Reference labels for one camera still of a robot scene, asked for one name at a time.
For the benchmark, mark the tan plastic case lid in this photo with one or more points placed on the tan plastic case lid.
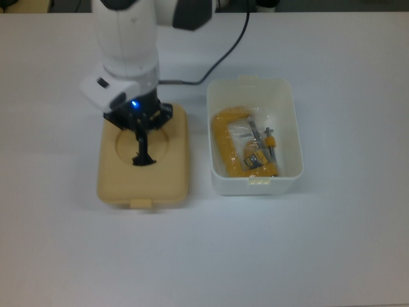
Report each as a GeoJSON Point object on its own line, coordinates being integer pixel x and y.
{"type": "Point", "coordinates": [143, 185]}

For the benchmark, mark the yellow C-clamp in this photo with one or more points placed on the yellow C-clamp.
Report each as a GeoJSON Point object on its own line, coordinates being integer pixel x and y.
{"type": "Point", "coordinates": [220, 140]}

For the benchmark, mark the white plastic tool case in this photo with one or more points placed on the white plastic tool case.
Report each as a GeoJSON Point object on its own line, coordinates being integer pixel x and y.
{"type": "Point", "coordinates": [255, 187]}

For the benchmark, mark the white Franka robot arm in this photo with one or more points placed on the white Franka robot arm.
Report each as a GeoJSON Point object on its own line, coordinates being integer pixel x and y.
{"type": "Point", "coordinates": [126, 35]}

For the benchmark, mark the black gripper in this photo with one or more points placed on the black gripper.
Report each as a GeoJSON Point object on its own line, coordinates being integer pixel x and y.
{"type": "Point", "coordinates": [145, 107]}

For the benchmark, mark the clear plastic bag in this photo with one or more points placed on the clear plastic bag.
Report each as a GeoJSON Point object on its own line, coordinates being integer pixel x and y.
{"type": "Point", "coordinates": [237, 136]}

